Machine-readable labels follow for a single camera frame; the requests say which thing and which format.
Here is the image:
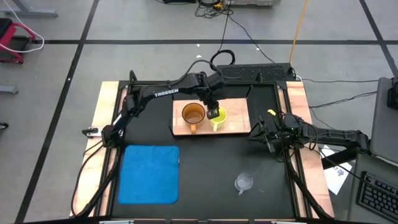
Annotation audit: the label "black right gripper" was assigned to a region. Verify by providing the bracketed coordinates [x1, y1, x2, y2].
[248, 115, 282, 154]

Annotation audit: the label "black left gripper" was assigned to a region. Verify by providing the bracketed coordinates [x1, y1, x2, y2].
[198, 90, 221, 121]

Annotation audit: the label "yellow-green mug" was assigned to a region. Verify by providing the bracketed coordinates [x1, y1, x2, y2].
[208, 106, 228, 133]

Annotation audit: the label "orange enamel mug black rim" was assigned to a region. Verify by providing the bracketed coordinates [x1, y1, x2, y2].
[182, 102, 206, 135]

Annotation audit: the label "clear glass cup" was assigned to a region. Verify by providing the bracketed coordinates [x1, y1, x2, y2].
[233, 172, 254, 196]

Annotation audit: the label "wooden cutting board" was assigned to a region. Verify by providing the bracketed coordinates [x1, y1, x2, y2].
[169, 96, 252, 137]

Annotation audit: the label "black computer box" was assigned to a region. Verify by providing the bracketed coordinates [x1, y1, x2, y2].
[216, 63, 295, 82]

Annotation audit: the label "blue cloth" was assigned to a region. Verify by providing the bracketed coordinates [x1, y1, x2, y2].
[117, 144, 181, 205]

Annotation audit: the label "white paper sheet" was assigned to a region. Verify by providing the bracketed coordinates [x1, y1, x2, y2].
[320, 146, 354, 195]

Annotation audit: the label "grey desk panel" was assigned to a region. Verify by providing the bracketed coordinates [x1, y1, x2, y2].
[369, 77, 398, 162]

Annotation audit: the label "black keyboard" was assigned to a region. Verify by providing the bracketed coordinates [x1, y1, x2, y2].
[356, 170, 398, 223]

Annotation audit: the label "wooden workbench grey legs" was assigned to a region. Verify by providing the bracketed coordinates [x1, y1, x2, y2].
[0, 0, 58, 18]

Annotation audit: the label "red and black cart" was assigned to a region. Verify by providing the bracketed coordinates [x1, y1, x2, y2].
[0, 17, 44, 65]

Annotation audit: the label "coiled black cable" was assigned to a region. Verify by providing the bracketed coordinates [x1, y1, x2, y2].
[210, 49, 236, 68]

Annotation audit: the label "yellow hanging cable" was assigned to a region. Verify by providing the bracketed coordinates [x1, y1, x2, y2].
[289, 0, 309, 65]

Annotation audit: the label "silver bracket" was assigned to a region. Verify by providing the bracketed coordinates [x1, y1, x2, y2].
[82, 126, 103, 138]

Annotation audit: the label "white cable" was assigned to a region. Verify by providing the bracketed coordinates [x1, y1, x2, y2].
[0, 0, 45, 54]

